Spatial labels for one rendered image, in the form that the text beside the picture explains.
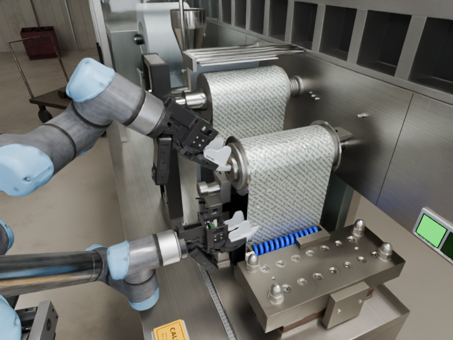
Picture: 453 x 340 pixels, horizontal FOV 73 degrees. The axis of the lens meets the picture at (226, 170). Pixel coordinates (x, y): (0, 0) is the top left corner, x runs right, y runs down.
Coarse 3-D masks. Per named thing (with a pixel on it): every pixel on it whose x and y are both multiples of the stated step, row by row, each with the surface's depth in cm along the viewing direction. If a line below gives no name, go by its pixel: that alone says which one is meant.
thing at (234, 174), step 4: (232, 152) 73; (232, 156) 72; (228, 160) 73; (232, 160) 71; (236, 160) 71; (232, 164) 71; (236, 164) 71; (232, 168) 71; (236, 168) 71; (224, 172) 77; (228, 172) 75; (232, 172) 72; (236, 172) 71; (228, 176) 75; (232, 176) 72; (236, 176) 71; (232, 180) 73; (236, 180) 73
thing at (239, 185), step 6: (228, 144) 74; (234, 144) 72; (234, 150) 71; (240, 156) 69; (240, 162) 69; (240, 168) 70; (240, 174) 71; (240, 180) 72; (234, 186) 76; (240, 186) 72
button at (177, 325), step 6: (168, 324) 75; (174, 324) 75; (180, 324) 75; (156, 330) 73; (162, 330) 73; (168, 330) 73; (174, 330) 73; (180, 330) 73; (156, 336) 72; (162, 336) 72; (168, 336) 72; (174, 336) 72; (180, 336) 72; (186, 336) 72
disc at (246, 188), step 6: (228, 138) 76; (234, 138) 72; (240, 144) 69; (240, 150) 70; (246, 156) 68; (246, 162) 68; (246, 168) 68; (246, 174) 69; (246, 180) 70; (246, 186) 71; (240, 192) 75; (246, 192) 72
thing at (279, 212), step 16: (272, 192) 75; (288, 192) 77; (304, 192) 80; (320, 192) 82; (256, 208) 76; (272, 208) 78; (288, 208) 80; (304, 208) 83; (320, 208) 86; (256, 224) 79; (272, 224) 81; (288, 224) 84; (304, 224) 86; (256, 240) 82; (272, 240) 85
